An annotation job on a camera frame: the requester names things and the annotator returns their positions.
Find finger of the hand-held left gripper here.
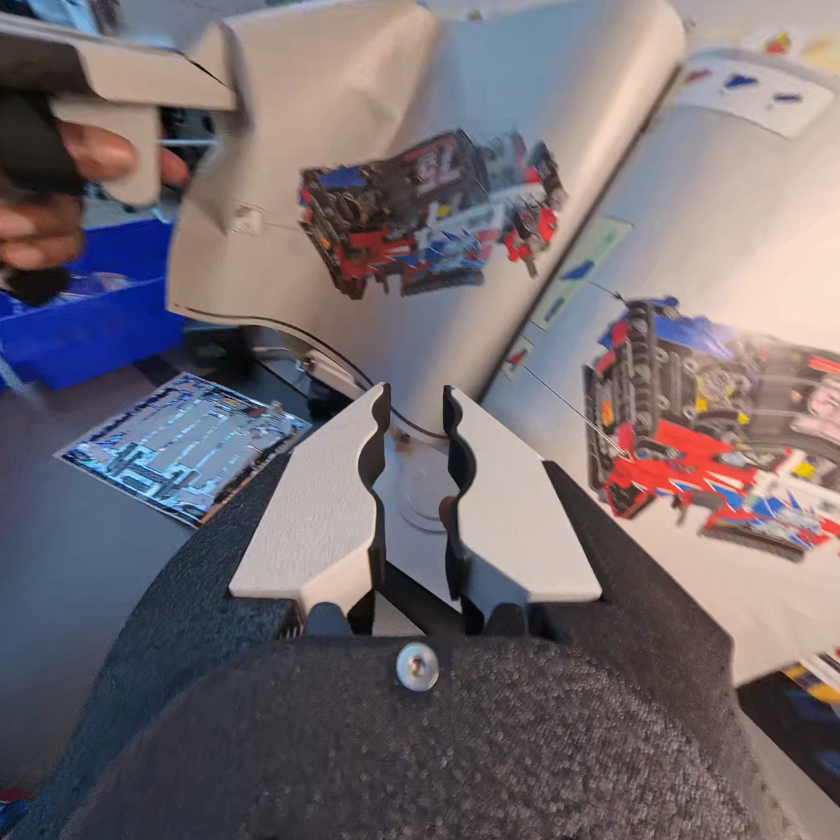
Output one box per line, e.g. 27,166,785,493
0,13,238,112

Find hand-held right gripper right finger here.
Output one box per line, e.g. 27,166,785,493
441,385,604,635

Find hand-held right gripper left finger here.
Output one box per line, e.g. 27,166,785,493
227,382,392,634

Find holographic sticker sheet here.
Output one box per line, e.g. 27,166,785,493
56,371,314,530

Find lego instruction booklet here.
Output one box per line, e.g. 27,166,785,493
166,0,840,690

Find dark lego set box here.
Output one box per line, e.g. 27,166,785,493
735,646,840,818

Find person's left hand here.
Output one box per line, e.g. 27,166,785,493
0,123,193,270

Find white metal book stand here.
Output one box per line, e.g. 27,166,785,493
249,315,460,536

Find blue plastic bin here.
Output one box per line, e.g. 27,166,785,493
0,217,193,396

